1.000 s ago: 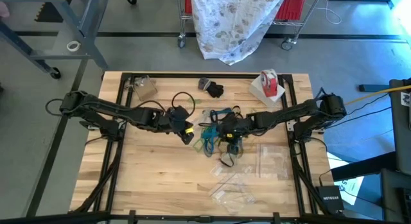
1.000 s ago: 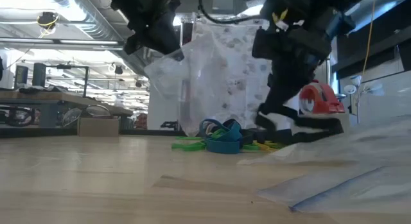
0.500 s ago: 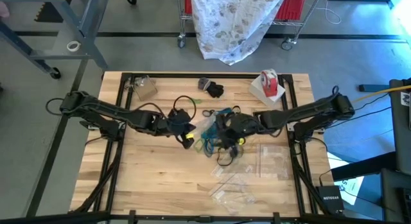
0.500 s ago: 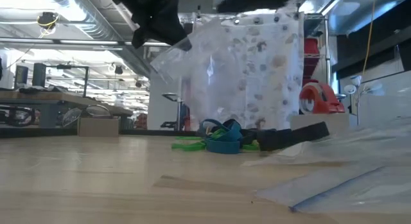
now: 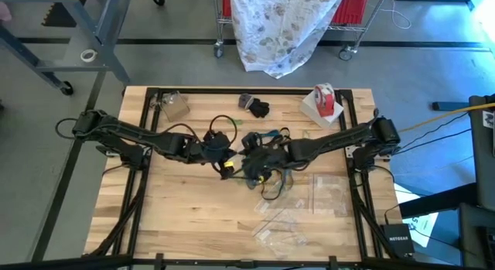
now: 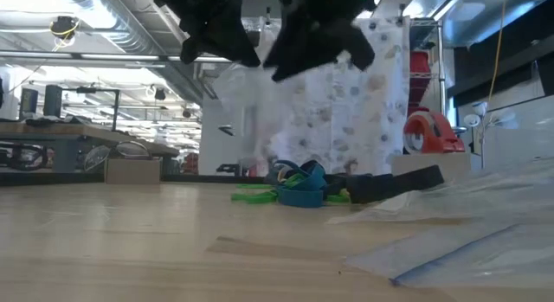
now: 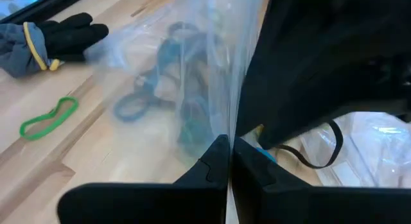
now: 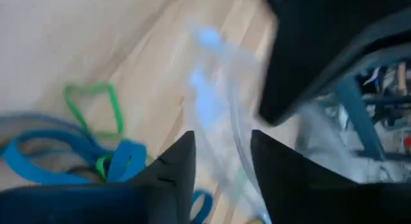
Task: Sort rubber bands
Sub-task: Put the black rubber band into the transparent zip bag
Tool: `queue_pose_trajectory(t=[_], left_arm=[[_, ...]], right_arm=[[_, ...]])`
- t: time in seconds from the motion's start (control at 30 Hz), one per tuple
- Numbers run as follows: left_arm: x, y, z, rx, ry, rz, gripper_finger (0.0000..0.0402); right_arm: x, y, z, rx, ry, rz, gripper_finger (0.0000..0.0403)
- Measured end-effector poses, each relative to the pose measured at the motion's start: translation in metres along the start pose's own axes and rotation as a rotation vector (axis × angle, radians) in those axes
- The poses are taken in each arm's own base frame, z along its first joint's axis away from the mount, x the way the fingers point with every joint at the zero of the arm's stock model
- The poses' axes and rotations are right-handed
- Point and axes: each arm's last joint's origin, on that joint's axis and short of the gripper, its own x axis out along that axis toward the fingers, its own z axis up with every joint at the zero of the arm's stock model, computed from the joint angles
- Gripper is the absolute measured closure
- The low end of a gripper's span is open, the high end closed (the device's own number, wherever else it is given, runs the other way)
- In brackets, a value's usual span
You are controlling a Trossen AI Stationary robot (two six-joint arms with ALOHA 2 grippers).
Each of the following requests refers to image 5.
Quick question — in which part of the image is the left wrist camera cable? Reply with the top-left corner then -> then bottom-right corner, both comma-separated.
208,114 -> 238,147

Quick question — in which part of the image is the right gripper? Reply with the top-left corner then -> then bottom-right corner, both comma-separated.
241,132 -> 292,174

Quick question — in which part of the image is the black serrated foam pad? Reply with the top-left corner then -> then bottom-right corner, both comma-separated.
41,2 -> 78,29

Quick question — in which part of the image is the black computer tower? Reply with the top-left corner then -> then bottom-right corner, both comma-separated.
468,93 -> 495,213

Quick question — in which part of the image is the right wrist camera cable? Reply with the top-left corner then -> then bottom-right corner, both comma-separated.
259,179 -> 286,202

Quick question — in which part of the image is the white floor cable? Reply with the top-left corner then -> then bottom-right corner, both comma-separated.
367,0 -> 412,31

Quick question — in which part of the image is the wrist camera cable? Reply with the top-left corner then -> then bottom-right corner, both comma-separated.
259,179 -> 286,202
208,114 -> 238,147

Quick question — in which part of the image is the black floor cable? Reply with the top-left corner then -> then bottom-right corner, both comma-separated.
396,128 -> 473,155
398,112 -> 472,149

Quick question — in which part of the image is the black desk leg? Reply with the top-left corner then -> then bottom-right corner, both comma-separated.
398,181 -> 479,220

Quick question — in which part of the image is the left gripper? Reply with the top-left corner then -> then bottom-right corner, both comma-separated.
193,130 -> 236,165

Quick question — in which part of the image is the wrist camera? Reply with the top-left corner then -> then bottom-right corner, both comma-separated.
246,172 -> 268,190
219,159 -> 237,181

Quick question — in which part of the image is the small brown cardboard box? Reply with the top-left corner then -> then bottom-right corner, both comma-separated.
160,90 -> 192,123

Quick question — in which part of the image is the white floral cloth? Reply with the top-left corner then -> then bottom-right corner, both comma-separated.
229,0 -> 347,80

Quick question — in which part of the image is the white tape roll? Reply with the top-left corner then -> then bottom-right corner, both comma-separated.
80,48 -> 98,63

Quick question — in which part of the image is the black Netgear network switch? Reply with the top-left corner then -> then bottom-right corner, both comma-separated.
381,222 -> 416,259

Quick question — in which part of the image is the black aluminium table frame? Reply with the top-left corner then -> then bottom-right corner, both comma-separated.
82,86 -> 418,270

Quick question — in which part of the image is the yellow cable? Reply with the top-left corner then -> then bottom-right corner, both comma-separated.
398,102 -> 495,134

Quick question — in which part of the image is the blue desk foot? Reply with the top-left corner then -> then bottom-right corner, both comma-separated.
432,101 -> 471,112

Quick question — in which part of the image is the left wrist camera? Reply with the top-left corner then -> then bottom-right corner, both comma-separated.
219,159 -> 237,181

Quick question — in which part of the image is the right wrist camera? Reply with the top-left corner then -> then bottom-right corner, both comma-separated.
246,172 -> 268,190

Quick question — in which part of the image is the white printed paper sheet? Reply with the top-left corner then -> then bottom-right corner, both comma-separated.
394,183 -> 440,248

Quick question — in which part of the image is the red tape dispenser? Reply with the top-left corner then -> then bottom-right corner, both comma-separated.
312,82 -> 336,118

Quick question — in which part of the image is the black and gray glove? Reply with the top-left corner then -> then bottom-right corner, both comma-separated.
237,92 -> 271,119

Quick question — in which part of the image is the white cardboard box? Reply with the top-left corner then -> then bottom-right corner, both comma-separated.
300,89 -> 345,130

